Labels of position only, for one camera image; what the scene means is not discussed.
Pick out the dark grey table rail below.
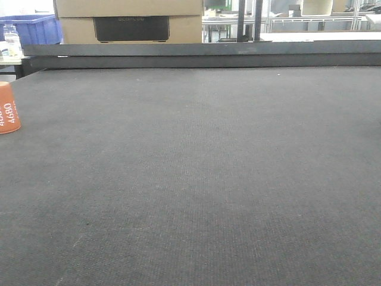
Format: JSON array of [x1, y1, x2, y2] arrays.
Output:
[[22, 40, 380, 71]]

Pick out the clear plastic bottle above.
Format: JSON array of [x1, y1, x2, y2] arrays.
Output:
[[4, 24, 23, 60]]

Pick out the blue plastic crate background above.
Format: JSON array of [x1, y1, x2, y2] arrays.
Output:
[[1, 14, 63, 46]]

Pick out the lower cardboard box black print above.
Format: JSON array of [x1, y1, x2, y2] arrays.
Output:
[[60, 15, 202, 44]]

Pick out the white background table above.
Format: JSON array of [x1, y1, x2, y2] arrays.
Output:
[[260, 31, 380, 42]]

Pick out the black vertical post right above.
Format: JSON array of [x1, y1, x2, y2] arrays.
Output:
[[253, 0, 263, 42]]

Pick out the black vertical post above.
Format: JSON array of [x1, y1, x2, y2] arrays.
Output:
[[236, 0, 245, 42], [253, 0, 263, 42]]

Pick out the black vertical post left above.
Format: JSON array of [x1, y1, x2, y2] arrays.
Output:
[[236, 0, 245, 42]]

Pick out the upper cardboard box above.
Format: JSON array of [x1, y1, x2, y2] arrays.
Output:
[[54, 0, 202, 18]]

